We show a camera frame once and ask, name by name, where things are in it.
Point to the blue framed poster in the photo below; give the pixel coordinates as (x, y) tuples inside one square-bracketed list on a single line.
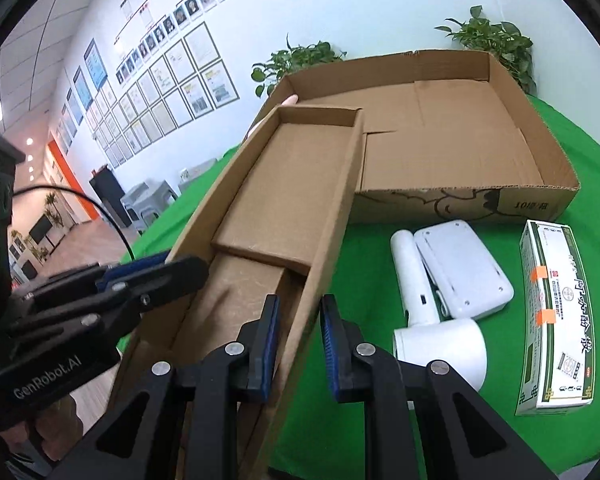
[(94, 62), (81, 89)]

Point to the bushy potted plant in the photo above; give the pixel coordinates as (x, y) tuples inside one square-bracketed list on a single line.
[(300, 57)]

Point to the white device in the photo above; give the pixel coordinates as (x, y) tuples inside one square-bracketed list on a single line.
[(460, 265)]

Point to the white hair dryer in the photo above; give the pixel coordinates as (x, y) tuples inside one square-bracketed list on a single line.
[(445, 350)]

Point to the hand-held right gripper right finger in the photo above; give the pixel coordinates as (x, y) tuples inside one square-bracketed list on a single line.
[(330, 350)]

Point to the stack of white stools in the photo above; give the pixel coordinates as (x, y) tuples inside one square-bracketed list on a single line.
[(147, 200)]

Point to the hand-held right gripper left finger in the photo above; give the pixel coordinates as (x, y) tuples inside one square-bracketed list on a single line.
[(262, 347)]

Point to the pink plush pig toy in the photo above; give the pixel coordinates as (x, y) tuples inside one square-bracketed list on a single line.
[(291, 100)]

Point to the black cabinet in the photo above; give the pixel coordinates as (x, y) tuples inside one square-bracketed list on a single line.
[(107, 195)]

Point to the large cardboard box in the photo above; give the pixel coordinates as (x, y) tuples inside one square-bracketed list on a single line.
[(455, 125)]

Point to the white green medicine box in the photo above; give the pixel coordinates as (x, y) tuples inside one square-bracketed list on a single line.
[(555, 320)]

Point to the green tablecloth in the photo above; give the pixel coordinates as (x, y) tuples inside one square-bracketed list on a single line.
[(570, 160)]

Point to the cardboard divider insert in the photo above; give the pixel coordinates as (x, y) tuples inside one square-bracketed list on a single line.
[(290, 185)]

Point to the wall of framed certificates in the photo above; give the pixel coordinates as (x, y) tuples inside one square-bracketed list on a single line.
[(170, 95)]

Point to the potted plant with brown pot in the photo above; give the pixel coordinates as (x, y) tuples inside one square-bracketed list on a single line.
[(500, 40)]

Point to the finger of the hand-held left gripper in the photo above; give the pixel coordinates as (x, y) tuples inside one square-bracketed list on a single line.
[(130, 271), (170, 275)]

